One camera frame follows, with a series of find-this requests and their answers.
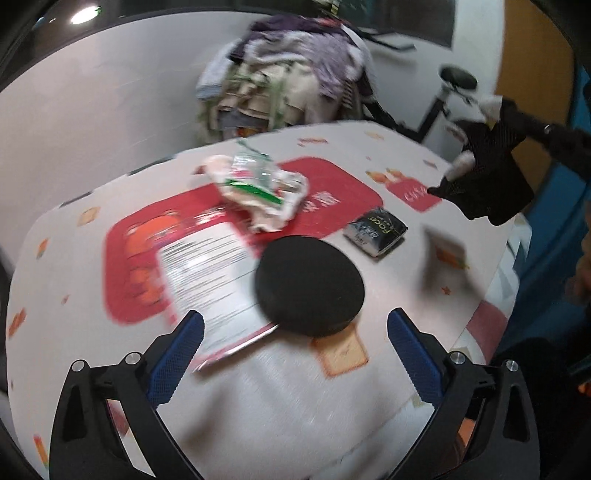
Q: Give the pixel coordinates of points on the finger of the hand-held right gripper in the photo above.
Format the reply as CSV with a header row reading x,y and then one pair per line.
x,y
554,136

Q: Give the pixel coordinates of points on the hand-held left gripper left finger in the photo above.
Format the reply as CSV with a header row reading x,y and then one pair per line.
x,y
178,355

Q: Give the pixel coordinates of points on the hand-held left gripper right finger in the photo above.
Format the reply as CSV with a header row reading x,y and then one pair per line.
x,y
413,355

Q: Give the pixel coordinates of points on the black mesh cloth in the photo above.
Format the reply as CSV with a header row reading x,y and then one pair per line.
x,y
489,184

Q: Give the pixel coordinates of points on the black round lid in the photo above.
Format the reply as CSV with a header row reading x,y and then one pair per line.
x,y
309,286

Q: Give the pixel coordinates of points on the red white flat packet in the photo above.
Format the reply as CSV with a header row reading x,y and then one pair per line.
x,y
207,272

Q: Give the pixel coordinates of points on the black exercise bike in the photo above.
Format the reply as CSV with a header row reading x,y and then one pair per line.
x,y
457,78

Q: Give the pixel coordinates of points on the person's dark trousers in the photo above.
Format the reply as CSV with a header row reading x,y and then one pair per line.
x,y
531,369

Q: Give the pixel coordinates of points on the small black packet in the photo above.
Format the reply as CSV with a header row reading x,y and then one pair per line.
x,y
376,230

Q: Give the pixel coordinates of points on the crumpled clear plastic wrapper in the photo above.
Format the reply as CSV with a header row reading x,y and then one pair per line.
x,y
263,194

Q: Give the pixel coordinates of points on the dark window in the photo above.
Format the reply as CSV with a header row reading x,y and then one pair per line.
x,y
406,18

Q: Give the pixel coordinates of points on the pile of clothes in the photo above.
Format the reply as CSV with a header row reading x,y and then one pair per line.
x,y
277,74

